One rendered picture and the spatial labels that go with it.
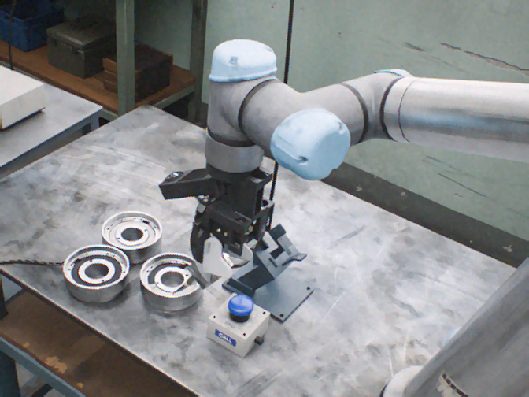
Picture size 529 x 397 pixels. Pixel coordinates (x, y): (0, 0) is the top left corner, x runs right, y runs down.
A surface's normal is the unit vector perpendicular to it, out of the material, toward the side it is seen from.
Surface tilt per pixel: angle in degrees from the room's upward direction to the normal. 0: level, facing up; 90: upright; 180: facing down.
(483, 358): 88
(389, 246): 0
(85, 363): 0
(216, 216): 90
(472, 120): 86
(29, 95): 90
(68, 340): 0
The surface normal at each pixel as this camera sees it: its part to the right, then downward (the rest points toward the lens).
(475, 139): -0.69, 0.60
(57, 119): 0.11, -0.80
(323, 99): 0.29, -0.61
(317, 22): -0.53, 0.45
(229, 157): -0.11, 0.58
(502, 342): -0.86, 0.18
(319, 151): 0.63, 0.51
